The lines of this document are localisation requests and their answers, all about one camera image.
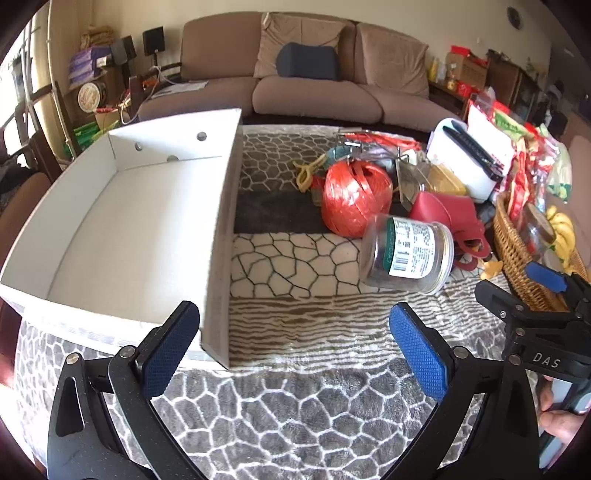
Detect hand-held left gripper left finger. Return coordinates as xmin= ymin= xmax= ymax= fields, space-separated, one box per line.
xmin=47 ymin=301 xmax=206 ymax=480

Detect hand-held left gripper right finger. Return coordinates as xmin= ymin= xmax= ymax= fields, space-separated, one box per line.
xmin=389 ymin=302 xmax=541 ymax=480

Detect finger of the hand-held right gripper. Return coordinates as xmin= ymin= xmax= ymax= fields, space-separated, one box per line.
xmin=475 ymin=280 xmax=583 ymax=330
xmin=525 ymin=261 xmax=591 ymax=315

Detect labelled glass jar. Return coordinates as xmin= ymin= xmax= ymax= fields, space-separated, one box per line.
xmin=359 ymin=213 xmax=455 ymax=295

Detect red pouch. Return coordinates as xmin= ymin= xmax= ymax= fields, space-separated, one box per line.
xmin=409 ymin=191 xmax=485 ymax=241

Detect white cardboard box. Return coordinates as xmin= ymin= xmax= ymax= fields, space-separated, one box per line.
xmin=0 ymin=108 xmax=244 ymax=370

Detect red twine ball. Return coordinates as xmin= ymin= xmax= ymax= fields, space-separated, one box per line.
xmin=322 ymin=159 xmax=393 ymax=238

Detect white container with black lid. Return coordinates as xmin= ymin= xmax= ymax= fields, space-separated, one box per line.
xmin=426 ymin=117 xmax=505 ymax=204

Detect person's right hand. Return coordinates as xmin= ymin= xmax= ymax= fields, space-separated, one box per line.
xmin=536 ymin=375 xmax=586 ymax=450

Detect wicker basket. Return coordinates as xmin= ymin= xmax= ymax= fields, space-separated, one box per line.
xmin=492 ymin=191 xmax=589 ymax=312

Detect bunch of bananas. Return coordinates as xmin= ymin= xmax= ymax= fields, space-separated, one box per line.
xmin=545 ymin=205 xmax=577 ymax=268

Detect glass jar with wooden lid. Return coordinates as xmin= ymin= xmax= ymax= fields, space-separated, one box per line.
xmin=524 ymin=203 xmax=557 ymax=259

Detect red scissors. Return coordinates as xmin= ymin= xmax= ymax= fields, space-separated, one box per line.
xmin=455 ymin=226 xmax=492 ymax=273

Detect stack of red snack packets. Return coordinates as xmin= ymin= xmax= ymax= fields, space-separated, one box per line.
xmin=466 ymin=99 xmax=561 ymax=232

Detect clear box with yellow lid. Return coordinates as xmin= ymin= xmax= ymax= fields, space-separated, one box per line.
xmin=394 ymin=154 xmax=468 ymax=215

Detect dark wooden cabinet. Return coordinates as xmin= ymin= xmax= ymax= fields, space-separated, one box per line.
xmin=487 ymin=51 xmax=550 ymax=125

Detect yellow plastic clip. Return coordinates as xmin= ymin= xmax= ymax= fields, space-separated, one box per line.
xmin=293 ymin=154 xmax=326 ymax=192

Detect brown cardboard box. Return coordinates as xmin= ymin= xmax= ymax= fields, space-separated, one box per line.
xmin=445 ymin=52 xmax=489 ymax=88

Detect brown sofa cushion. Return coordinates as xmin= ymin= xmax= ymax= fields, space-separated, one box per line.
xmin=253 ymin=12 xmax=348 ymax=79
xmin=355 ymin=23 xmax=430 ymax=99

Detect round tin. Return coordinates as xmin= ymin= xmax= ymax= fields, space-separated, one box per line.
xmin=77 ymin=83 xmax=108 ymax=113

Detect brown sofa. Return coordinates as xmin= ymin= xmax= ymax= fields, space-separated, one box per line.
xmin=137 ymin=11 xmax=467 ymax=134

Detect purple packages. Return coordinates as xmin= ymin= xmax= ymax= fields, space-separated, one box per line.
xmin=68 ymin=46 xmax=114 ymax=90

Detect blue lumbar cushion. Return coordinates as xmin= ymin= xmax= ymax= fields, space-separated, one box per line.
xmin=276 ymin=42 xmax=342 ymax=81

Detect black speaker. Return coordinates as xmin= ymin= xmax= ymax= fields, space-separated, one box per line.
xmin=110 ymin=37 xmax=137 ymax=65
xmin=142 ymin=26 xmax=166 ymax=57

